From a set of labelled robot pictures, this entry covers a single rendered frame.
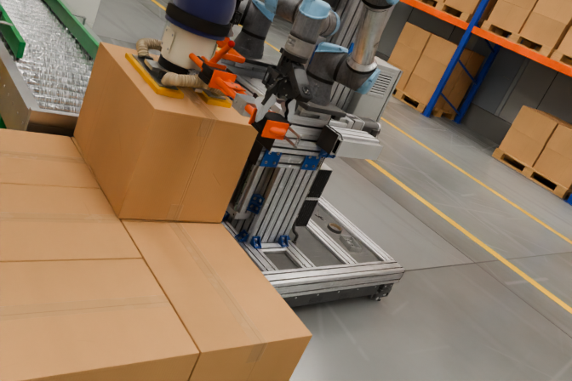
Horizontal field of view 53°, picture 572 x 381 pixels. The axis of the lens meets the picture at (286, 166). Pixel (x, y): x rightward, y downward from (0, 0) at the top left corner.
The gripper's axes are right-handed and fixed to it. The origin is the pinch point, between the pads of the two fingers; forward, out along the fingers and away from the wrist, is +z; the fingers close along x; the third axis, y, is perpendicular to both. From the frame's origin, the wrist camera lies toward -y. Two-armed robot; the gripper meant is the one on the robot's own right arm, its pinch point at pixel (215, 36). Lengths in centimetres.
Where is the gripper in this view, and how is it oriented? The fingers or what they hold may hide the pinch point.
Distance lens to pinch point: 246.1
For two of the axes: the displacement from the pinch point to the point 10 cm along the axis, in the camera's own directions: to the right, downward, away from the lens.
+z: -3.8, 8.7, 3.2
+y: 5.1, 4.9, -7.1
